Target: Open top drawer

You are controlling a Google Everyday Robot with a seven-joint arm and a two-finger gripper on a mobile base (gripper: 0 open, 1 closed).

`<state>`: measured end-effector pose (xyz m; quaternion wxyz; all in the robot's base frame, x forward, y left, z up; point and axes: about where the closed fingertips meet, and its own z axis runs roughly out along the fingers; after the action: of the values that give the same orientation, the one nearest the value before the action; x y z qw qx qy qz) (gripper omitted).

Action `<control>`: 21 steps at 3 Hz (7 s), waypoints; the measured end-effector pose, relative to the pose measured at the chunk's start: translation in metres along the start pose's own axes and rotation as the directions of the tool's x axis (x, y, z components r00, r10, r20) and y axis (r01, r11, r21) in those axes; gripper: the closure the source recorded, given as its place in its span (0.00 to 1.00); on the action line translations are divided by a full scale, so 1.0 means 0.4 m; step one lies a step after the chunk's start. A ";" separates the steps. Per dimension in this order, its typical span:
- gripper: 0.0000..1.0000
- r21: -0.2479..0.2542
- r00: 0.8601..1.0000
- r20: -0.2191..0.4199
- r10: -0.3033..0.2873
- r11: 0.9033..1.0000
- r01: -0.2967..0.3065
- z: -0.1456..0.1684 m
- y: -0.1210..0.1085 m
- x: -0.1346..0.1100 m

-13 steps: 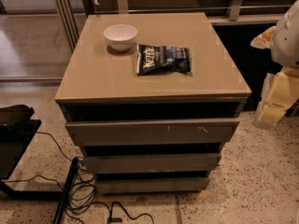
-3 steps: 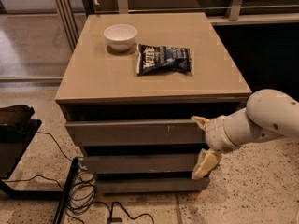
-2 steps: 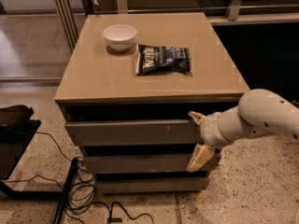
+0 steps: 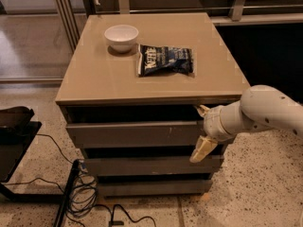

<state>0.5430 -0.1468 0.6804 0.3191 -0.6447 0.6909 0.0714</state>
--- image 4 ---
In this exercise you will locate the grey bottom drawer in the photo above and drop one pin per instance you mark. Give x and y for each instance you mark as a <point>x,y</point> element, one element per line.
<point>154,188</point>

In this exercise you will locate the metal railing frame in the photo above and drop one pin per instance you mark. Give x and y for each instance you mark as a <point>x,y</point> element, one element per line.
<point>222,12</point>

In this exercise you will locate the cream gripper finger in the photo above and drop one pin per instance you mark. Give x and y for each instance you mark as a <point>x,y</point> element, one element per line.
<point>202,110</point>
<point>203,147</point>

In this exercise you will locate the grey top drawer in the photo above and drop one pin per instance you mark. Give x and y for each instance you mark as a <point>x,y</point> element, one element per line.
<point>135,135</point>

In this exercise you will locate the dark blue chip bag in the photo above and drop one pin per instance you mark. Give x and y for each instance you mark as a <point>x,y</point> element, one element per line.
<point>153,59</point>

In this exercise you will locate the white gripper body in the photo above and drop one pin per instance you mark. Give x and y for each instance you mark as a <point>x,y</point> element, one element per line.
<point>214,124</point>

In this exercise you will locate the grey middle drawer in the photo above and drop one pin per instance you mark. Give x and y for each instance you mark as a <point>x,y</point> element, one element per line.
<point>152,166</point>

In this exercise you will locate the grey drawer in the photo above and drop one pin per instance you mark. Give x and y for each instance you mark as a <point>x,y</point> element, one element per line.
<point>154,188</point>
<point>135,135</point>
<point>152,166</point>

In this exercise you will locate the white ceramic bowl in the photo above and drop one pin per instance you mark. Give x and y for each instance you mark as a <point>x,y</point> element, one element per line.
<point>121,38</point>

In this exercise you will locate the taupe drawer cabinet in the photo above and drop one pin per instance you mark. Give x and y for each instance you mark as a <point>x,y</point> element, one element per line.
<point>103,86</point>

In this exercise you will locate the black stand with tray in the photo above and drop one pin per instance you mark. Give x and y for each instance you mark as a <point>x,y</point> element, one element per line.
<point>17,132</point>

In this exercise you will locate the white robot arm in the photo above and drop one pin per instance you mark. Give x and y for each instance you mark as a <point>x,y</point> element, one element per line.
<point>260,108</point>

